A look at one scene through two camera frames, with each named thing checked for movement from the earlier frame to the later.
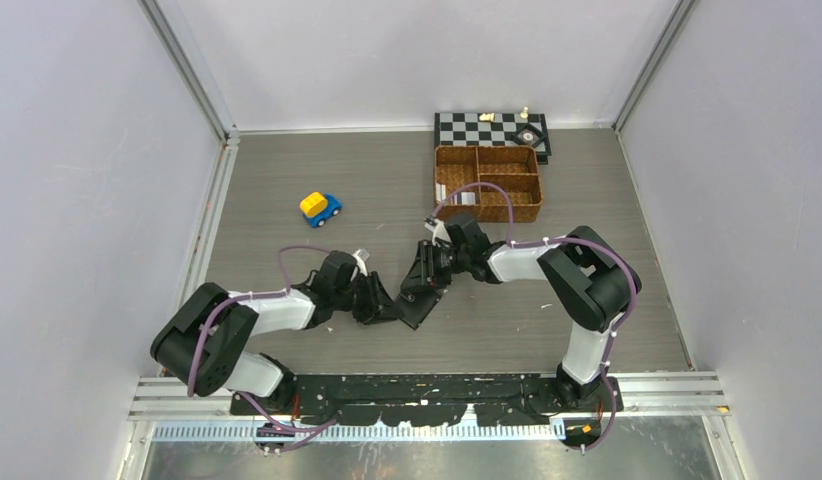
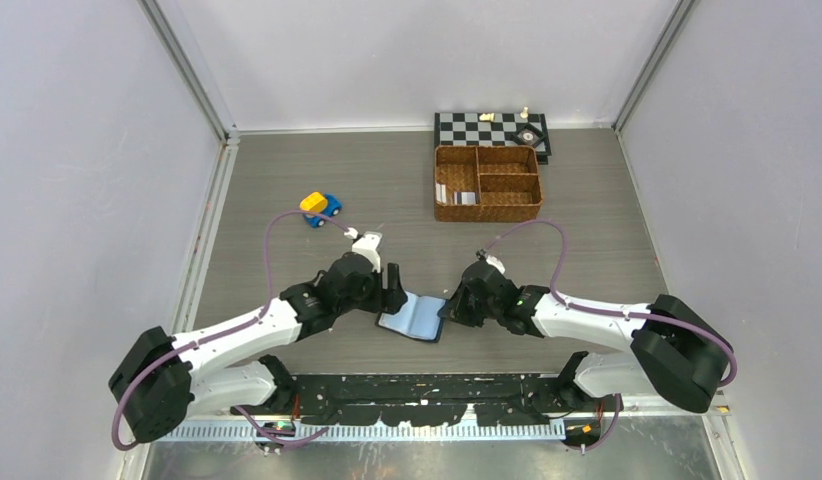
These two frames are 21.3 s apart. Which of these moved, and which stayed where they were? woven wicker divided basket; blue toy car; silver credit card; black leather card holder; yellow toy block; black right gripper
Moved: black right gripper; black leather card holder
Stayed: blue toy car; woven wicker divided basket; silver credit card; yellow toy block
